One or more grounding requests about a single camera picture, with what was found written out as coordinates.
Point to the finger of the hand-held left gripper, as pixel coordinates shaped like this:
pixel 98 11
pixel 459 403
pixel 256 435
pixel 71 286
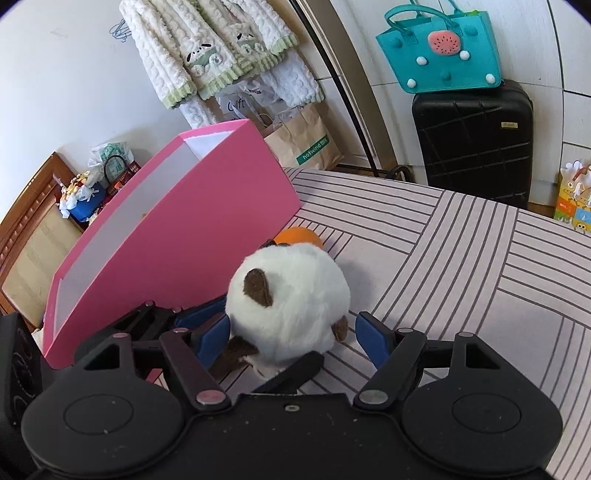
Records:
pixel 295 374
pixel 198 314

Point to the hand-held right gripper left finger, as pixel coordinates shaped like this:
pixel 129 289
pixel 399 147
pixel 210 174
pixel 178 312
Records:
pixel 214 339

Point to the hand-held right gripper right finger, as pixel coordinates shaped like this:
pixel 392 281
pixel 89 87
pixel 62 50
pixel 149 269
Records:
pixel 371 341

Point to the white brown panda plush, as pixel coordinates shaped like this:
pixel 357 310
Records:
pixel 291 295

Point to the pink cardboard box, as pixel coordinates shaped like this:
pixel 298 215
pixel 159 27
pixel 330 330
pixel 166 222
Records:
pixel 194 230

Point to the striped tablecloth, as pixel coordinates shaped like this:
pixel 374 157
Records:
pixel 461 277

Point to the orange carrot plush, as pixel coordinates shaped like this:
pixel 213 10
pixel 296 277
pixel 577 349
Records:
pixel 298 235

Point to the blue gift basket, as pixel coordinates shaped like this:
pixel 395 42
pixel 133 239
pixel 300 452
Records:
pixel 83 198

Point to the green white plastic bag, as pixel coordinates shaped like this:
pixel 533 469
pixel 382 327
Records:
pixel 111 154

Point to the brown paper bag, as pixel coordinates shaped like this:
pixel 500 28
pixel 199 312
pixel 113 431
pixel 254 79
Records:
pixel 304 138

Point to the white gift bag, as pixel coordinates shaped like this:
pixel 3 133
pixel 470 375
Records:
pixel 235 104

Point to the black suitcase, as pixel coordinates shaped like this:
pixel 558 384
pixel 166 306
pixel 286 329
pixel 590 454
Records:
pixel 471 143

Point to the colourful cartoon paper bag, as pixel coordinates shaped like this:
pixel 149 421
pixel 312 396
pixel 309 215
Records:
pixel 575 198

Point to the white fleece pajama jacket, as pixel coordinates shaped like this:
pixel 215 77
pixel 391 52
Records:
pixel 184 46

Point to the teal felt handbag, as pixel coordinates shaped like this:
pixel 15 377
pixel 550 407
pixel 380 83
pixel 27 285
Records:
pixel 438 50

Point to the black standing frame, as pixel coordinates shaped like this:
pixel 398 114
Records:
pixel 337 69

